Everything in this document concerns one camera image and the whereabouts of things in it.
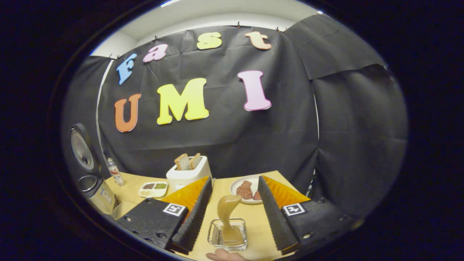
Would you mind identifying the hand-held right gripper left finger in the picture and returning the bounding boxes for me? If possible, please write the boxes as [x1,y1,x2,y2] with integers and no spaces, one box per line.
[118,177,213,253]

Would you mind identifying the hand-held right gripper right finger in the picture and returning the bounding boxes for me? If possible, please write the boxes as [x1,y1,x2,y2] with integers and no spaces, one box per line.
[257,175,354,251]

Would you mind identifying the wire chopstick holder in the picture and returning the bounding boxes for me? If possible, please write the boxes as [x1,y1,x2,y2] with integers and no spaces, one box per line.
[207,218,249,252]

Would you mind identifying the wooden spoon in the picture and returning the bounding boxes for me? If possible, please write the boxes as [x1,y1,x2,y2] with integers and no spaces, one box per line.
[217,195,244,246]

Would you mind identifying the black silver rice cooker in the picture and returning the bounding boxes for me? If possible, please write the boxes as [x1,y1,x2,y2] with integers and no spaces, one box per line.
[70,123,118,215]

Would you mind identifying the white toaster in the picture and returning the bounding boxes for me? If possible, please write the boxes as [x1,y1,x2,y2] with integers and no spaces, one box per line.
[166,156,213,194]

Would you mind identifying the white plate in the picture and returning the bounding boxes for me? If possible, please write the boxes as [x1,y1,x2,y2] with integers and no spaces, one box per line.
[230,175,267,204]

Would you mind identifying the white divided condiment dish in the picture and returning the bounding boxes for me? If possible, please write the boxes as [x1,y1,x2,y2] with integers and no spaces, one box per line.
[138,181,169,199]

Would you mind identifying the black backdrop cloth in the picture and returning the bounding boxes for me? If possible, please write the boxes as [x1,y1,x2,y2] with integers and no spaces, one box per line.
[62,14,409,218]

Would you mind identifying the clear water bottle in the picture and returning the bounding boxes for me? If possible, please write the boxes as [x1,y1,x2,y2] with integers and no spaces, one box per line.
[106,157,126,186]

